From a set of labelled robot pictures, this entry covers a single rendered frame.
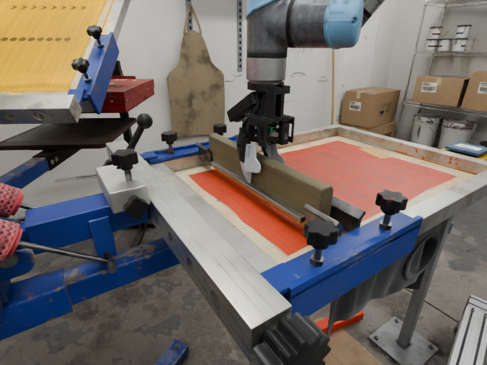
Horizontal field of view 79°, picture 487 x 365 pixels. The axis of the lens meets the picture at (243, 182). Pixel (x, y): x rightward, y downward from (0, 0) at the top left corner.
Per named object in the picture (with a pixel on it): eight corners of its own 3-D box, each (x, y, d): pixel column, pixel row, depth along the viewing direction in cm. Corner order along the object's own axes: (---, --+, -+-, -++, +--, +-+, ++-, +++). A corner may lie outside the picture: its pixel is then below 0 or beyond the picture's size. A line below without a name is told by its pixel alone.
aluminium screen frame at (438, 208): (335, 132, 122) (337, 123, 120) (510, 181, 77) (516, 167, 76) (146, 173, 82) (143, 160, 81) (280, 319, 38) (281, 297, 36)
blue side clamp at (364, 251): (388, 237, 57) (396, 205, 54) (414, 250, 53) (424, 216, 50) (264, 305, 42) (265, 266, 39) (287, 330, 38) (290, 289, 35)
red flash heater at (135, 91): (81, 96, 180) (77, 76, 175) (157, 95, 183) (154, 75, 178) (18, 118, 125) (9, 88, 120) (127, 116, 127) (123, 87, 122)
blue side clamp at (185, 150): (235, 156, 99) (235, 135, 96) (243, 160, 95) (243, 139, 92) (146, 175, 84) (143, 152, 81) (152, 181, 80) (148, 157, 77)
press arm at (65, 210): (140, 207, 57) (136, 184, 55) (150, 221, 52) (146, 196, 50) (34, 236, 48) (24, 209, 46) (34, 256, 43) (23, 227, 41)
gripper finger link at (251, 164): (251, 191, 60) (259, 148, 57) (235, 181, 64) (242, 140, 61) (262, 190, 62) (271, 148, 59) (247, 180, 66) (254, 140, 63)
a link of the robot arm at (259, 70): (238, 57, 55) (272, 56, 60) (238, 82, 57) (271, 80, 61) (261, 59, 50) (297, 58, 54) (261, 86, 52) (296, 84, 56)
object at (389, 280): (404, 262, 97) (429, 171, 83) (430, 278, 90) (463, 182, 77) (301, 329, 74) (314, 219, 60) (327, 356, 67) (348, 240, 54)
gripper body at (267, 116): (263, 152, 56) (265, 85, 51) (239, 141, 62) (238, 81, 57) (293, 145, 59) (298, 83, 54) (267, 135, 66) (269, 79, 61)
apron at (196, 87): (222, 129, 289) (219, 6, 245) (227, 131, 283) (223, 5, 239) (171, 137, 262) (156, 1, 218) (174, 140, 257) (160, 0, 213)
